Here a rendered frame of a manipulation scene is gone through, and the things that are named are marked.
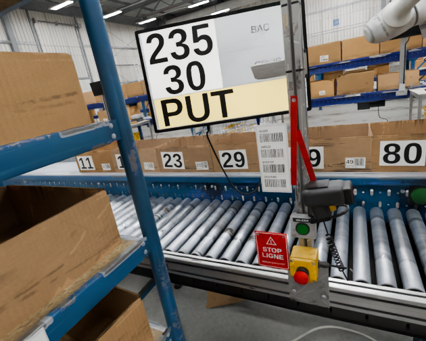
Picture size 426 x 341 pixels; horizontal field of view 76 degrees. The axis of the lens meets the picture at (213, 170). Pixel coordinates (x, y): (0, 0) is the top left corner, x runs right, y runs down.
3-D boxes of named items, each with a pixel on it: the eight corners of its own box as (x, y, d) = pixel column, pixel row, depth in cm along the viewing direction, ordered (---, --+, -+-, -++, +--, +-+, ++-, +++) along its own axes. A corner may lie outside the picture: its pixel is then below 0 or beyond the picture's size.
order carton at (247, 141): (214, 173, 158) (209, 145, 153) (232, 157, 182) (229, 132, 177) (282, 173, 139) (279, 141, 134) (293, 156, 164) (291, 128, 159)
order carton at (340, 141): (282, 173, 139) (280, 141, 134) (293, 156, 164) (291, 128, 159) (372, 173, 121) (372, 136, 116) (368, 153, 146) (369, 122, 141)
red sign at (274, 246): (258, 265, 89) (253, 231, 85) (259, 264, 90) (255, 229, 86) (310, 273, 82) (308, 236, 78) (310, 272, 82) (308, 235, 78)
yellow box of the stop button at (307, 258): (289, 283, 77) (287, 262, 75) (295, 264, 84) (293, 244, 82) (346, 293, 70) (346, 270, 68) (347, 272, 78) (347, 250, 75)
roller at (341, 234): (329, 290, 86) (328, 277, 84) (337, 212, 129) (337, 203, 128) (347, 293, 83) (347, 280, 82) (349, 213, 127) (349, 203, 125)
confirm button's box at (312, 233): (291, 238, 78) (289, 217, 76) (293, 233, 81) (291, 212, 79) (316, 241, 75) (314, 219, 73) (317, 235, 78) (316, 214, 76)
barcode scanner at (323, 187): (358, 225, 65) (351, 185, 63) (307, 226, 71) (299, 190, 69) (358, 212, 71) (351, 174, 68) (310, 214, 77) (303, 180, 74)
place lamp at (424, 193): (410, 204, 112) (412, 188, 109) (410, 203, 113) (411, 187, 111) (432, 205, 108) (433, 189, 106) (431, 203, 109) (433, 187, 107)
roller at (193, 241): (186, 264, 110) (176, 262, 113) (233, 206, 154) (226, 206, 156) (182, 253, 109) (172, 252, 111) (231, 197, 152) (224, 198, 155)
